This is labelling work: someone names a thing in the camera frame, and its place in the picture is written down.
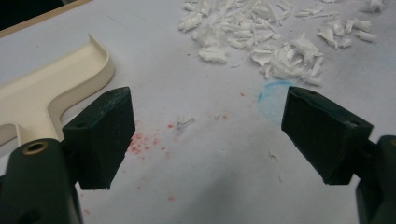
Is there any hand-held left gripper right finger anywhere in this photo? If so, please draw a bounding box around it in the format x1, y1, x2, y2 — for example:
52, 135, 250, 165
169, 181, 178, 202
280, 86, 375, 186

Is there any white board sheet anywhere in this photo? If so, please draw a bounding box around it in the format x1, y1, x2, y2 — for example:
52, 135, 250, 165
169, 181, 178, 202
0, 0, 396, 224

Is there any wooden table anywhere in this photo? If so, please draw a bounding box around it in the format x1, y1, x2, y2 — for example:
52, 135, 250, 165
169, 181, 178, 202
0, 0, 93, 39

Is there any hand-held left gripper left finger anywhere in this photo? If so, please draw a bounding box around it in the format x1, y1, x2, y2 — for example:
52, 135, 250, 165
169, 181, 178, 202
62, 86, 136, 190

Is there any cream plastic dustpan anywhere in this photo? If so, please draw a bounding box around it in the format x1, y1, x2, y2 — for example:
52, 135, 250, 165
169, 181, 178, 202
0, 33, 116, 147

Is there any pile of white paper scraps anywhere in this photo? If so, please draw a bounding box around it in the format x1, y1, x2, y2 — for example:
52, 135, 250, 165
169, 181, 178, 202
177, 0, 387, 88

